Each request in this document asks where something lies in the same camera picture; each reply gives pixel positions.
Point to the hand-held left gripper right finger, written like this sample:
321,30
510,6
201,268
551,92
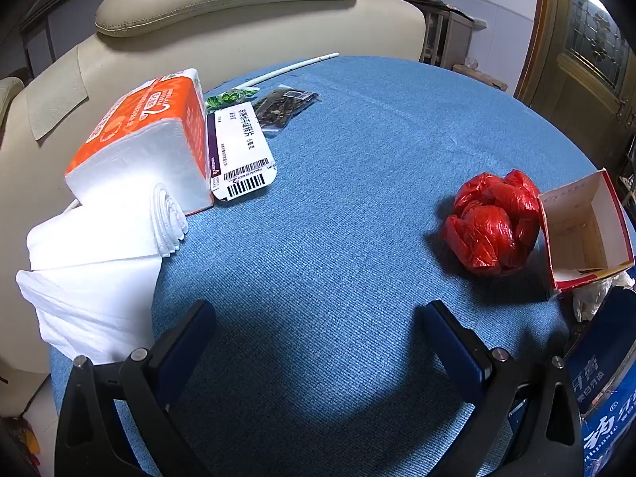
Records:
457,348

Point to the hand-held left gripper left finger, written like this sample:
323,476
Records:
184,353

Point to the blue toothpaste box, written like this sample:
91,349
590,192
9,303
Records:
611,357

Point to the red plastic bag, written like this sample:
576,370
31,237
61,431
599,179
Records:
487,228

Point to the clear plastic wrap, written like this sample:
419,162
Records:
591,298

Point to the open red white carton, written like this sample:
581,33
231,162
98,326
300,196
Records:
576,228

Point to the red yellow bag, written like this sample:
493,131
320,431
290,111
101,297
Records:
22,437

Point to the blue tablecloth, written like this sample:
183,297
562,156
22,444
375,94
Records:
348,184

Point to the flattened purple white medicine box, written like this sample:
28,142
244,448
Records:
238,149

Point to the orange tissue pack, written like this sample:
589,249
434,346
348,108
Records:
144,109

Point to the green snack wrapper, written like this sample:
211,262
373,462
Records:
226,97

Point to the dark snack packet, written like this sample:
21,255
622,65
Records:
278,109

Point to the brown cardboard box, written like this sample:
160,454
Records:
477,75

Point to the wooden glass door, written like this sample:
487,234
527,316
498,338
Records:
571,84

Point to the thin white stick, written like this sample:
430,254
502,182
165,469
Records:
298,65

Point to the slatted wooden cabinet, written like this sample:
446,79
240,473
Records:
454,35

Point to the beige leather sofa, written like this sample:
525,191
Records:
248,25

